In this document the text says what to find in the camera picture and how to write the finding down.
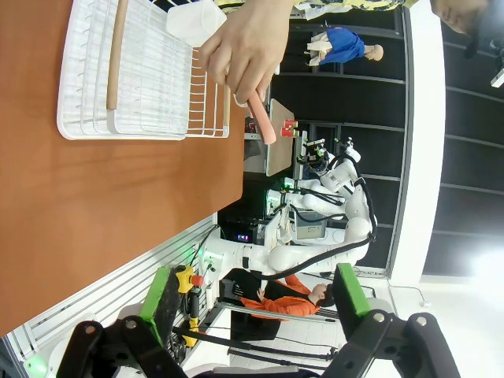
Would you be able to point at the white plastic cutlery holder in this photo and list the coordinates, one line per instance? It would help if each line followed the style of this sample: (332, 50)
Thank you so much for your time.
(193, 21)

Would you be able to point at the background table with wooden top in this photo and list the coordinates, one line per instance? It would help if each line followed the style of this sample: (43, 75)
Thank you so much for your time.
(277, 138)

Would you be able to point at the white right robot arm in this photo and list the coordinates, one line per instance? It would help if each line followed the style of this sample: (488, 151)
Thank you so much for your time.
(307, 256)

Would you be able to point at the black computer case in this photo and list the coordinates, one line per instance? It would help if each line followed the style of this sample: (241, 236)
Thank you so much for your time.
(244, 228)

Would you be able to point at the person's head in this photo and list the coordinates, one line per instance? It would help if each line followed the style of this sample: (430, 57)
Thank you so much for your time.
(456, 13)

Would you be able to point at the grey computer monitor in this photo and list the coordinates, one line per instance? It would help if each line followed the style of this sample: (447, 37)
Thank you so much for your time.
(311, 230)

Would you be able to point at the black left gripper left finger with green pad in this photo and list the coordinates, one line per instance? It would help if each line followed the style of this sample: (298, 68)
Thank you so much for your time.
(159, 303)

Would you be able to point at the mannequin in blue top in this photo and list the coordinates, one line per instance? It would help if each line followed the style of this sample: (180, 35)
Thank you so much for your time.
(342, 47)

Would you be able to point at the red patterned cup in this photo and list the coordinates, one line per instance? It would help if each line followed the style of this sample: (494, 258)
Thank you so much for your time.
(288, 128)

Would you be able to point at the yellow emergency stop box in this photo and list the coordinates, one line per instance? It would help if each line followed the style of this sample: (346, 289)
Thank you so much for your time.
(185, 277)

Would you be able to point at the black tripod legs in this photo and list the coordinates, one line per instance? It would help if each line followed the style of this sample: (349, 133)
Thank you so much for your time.
(275, 349)

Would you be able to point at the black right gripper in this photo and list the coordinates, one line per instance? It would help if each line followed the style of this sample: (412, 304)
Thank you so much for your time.
(315, 155)

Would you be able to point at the person's right hand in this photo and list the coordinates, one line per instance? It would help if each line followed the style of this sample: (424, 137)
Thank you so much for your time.
(252, 47)

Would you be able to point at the pink lint roller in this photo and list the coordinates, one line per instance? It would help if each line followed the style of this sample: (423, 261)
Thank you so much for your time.
(264, 122)

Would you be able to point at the aluminium table frame rail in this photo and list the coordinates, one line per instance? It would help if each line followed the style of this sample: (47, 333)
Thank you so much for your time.
(118, 283)

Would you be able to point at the person in orange jacket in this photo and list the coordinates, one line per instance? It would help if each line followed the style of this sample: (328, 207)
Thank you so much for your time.
(287, 305)

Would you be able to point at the yellow black hand tool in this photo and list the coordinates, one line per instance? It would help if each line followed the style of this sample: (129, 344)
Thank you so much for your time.
(193, 327)

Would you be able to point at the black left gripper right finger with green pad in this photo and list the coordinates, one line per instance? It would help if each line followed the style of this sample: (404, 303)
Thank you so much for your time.
(350, 295)

